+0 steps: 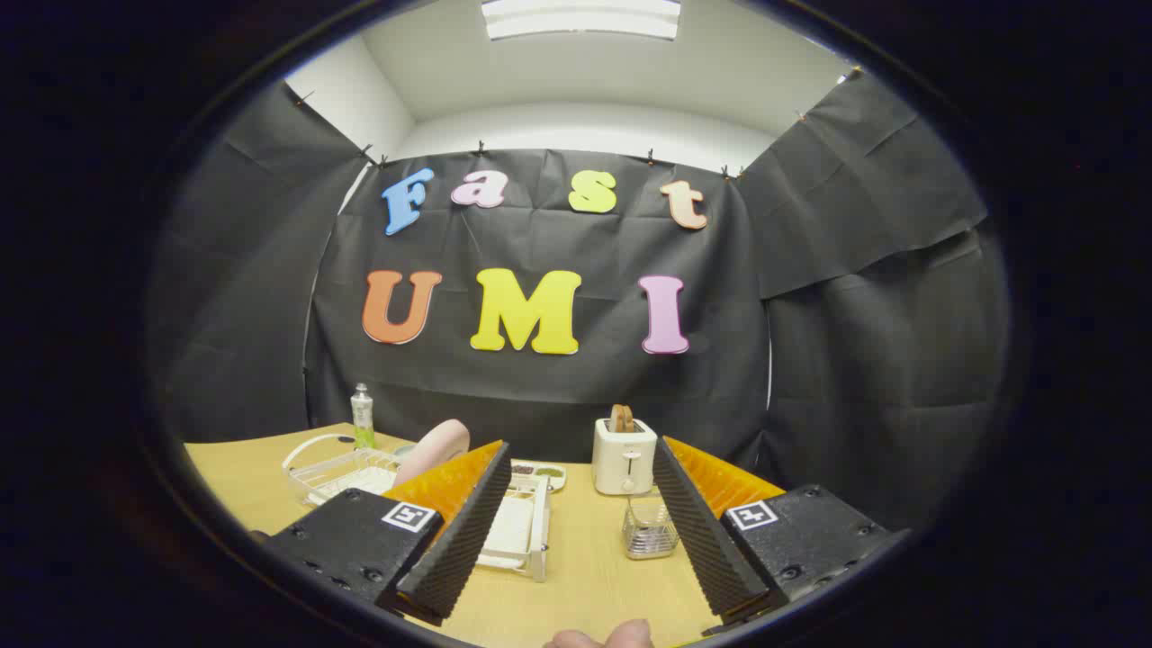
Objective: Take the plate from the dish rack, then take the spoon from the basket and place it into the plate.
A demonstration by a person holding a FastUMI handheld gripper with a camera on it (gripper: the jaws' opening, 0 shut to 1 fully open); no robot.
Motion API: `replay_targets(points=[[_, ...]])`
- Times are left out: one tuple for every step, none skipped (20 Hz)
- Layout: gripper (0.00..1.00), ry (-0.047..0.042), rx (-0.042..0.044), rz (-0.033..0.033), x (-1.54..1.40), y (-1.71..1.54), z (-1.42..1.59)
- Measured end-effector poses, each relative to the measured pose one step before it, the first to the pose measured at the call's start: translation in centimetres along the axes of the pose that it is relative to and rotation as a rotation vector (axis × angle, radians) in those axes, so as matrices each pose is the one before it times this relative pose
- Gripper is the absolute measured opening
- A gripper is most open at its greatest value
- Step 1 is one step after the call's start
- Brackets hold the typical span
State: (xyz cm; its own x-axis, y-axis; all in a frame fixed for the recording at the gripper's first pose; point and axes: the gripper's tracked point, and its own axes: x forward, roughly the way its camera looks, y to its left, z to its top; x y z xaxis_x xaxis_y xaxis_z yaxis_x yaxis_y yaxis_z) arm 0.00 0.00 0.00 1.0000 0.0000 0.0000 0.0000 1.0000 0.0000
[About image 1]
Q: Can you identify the metal wire basket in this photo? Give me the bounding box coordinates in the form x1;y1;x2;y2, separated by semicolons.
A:
621;493;680;561

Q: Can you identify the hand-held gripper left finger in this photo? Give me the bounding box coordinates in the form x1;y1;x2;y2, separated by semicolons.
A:
261;439;512;628

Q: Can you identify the white divided seasoning tray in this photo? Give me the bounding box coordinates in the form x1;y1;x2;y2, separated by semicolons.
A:
509;460;568;492

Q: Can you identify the green dish soap bottle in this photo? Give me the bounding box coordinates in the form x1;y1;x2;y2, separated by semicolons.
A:
351;382;376;449

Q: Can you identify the white wire dish rack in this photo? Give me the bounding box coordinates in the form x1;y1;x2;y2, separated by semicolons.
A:
282;434;552;583

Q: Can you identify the ceiling light panel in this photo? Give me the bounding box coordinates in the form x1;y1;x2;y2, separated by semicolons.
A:
481;0;682;41

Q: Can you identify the black backdrop cloth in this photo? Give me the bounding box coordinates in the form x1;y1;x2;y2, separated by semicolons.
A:
148;67;1013;532

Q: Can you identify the white toaster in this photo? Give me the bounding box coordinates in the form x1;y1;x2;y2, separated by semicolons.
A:
591;418;659;496

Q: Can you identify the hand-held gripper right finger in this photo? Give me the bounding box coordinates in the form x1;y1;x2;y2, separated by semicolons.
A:
652;436;910;635

